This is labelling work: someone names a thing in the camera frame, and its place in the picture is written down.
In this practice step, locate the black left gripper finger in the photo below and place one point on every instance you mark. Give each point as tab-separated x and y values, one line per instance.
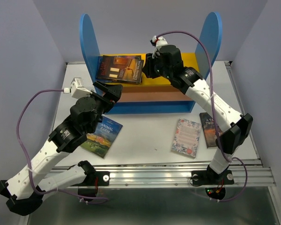
114	92
101	87

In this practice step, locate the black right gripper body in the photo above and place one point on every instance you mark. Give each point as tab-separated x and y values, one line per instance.
159	70

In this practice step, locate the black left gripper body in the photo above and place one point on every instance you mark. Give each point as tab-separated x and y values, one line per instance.
104	105

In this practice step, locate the Edward Tulane brown book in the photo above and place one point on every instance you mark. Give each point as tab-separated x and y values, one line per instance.
132	68

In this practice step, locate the Animal Farm book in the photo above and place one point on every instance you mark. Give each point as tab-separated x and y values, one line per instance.
102	139

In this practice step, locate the floral pink cover book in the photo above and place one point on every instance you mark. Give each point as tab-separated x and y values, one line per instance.
186	138

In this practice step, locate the Jane Eyre blue book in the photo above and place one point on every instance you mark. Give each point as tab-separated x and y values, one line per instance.
108	70

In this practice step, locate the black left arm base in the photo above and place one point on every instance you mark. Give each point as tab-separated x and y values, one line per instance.
90	186

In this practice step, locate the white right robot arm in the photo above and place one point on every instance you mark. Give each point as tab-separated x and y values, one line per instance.
235	127

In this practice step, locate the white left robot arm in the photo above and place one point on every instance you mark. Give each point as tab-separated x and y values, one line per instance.
28	189

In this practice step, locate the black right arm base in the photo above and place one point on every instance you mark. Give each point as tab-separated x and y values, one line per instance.
215	183

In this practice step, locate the blue yellow wooden bookshelf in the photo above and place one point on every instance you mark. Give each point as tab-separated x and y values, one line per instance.
155	95

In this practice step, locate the Tale of Two Cities book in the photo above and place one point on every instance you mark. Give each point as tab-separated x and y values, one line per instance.
208	129

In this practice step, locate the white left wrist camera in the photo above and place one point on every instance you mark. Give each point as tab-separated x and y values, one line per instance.
77	89

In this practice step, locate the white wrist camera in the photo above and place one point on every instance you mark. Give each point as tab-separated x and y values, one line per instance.
77	89
158	42

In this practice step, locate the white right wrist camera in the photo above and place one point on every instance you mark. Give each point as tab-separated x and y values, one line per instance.
158	42

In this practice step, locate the aluminium mounting rail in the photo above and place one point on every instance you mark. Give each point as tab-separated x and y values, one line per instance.
175	175

